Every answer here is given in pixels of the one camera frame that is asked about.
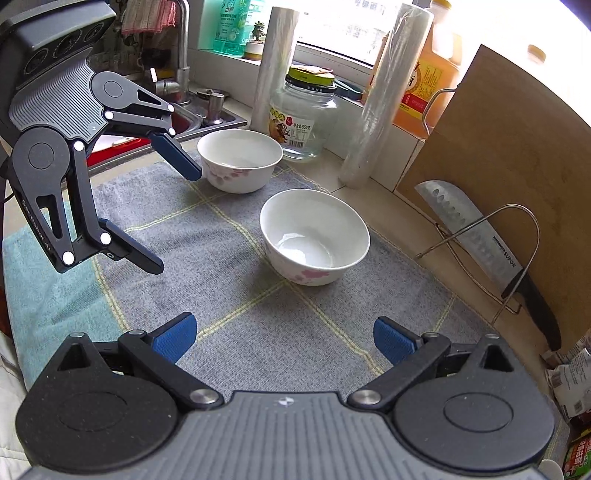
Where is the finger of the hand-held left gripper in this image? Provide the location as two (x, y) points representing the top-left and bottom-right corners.
(10, 141), (165, 275)
(104, 84), (204, 182)

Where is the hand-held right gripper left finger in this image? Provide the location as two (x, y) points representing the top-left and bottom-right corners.
(54, 311), (225, 411)

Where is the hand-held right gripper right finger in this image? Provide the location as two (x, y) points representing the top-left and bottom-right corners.
(348, 316), (521, 412)

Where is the white floral bowl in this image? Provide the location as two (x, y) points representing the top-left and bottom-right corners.
(259, 188), (371, 287)
(197, 129), (284, 193)

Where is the metal sink knob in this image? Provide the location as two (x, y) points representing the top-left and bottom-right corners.
(203, 90), (227, 125)

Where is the stainless steel sink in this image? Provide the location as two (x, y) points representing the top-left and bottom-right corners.
(85, 80), (250, 174)

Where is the red drain basket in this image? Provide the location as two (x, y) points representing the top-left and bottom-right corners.
(87, 113), (195, 168)

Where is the grey and teal kitchen towel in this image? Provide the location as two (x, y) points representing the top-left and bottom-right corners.
(0, 150), (504, 398)

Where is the metal faucet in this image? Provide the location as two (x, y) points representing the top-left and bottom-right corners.
(150, 0), (192, 104)

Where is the pink dish cloth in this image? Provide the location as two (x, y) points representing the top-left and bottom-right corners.
(121, 0), (178, 37)

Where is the glass jar with yellow-green lid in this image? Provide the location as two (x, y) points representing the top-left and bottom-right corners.
(269, 65), (340, 161)

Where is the short plastic wrap roll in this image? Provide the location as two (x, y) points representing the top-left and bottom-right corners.
(249, 6), (301, 134)

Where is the small potted plant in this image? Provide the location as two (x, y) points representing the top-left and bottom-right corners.
(244, 21), (269, 61)

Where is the green detergent bottle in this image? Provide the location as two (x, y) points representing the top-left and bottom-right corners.
(212, 0), (269, 58)

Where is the person's white jacket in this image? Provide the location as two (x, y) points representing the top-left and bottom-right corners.
(0, 330), (28, 467)

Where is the white bag with blue print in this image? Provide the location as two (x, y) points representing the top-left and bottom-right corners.
(545, 346), (591, 418)

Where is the tall plastic wrap roll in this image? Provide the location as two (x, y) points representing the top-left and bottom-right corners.
(339, 2), (435, 189)

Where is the wooden cutting board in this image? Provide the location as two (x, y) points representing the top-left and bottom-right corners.
(397, 44), (591, 352)

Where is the orange cooking oil jug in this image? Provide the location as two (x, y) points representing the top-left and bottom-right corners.
(361, 0), (465, 138)

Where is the black-handled kitchen knife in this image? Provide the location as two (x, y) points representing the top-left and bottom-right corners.
(414, 180), (563, 352)

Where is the metal wire rack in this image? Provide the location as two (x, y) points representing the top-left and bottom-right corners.
(414, 204), (541, 326)

